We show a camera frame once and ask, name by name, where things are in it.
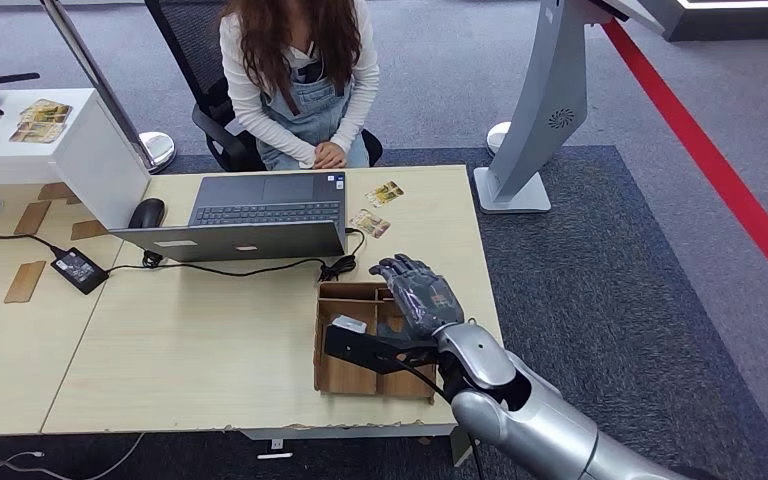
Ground red barrier belt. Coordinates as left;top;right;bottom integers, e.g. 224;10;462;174
601;18;768;309

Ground dark display platform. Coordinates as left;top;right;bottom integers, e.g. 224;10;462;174
638;0;768;42

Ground grey laptop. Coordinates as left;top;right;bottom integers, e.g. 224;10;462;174
106;172;349;264

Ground black computer mouse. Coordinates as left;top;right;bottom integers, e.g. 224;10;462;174
126;197;167;231

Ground person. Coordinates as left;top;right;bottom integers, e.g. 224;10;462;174
219;0;381;172

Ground chrome stanchion post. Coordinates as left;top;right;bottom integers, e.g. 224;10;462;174
38;0;177;175

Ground black laptop power cable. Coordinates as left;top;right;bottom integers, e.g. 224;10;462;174
105;227;369;285

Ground black power adapter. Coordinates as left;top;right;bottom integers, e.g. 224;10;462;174
49;248;110;297

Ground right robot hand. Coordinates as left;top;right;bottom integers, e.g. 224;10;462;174
369;253;465;340

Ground wooden divided tray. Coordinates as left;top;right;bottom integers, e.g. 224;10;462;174
312;281;440;402

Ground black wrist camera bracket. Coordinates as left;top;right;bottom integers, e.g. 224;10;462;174
324;316;440;376

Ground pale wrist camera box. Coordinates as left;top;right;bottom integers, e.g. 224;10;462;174
330;315;368;335

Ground dark blue rug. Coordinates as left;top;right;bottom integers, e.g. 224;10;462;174
0;144;768;480

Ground black mesh office chair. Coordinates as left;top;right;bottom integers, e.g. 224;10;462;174
144;0;385;174

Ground white floor cable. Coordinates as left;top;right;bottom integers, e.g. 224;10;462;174
0;433;145;480

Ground person's left hand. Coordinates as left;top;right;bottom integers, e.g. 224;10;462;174
322;140;350;169

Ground white counter box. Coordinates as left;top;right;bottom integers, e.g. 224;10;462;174
0;87;152;231

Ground grey desk support frame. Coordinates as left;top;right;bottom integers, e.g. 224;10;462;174
241;425;475;468

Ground white stanchion base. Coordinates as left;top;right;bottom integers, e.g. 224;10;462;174
486;120;512;157

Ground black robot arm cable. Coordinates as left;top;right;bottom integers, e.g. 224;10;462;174
389;356;486;480

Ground black mains cord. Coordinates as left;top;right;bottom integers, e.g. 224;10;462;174
0;233;67;260

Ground yellow ID card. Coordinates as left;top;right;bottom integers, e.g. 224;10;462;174
364;180;406;209

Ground grey kiosk stand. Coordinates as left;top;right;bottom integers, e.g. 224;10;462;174
473;0;667;215

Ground brown patterned card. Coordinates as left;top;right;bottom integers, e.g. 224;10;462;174
348;208;392;239

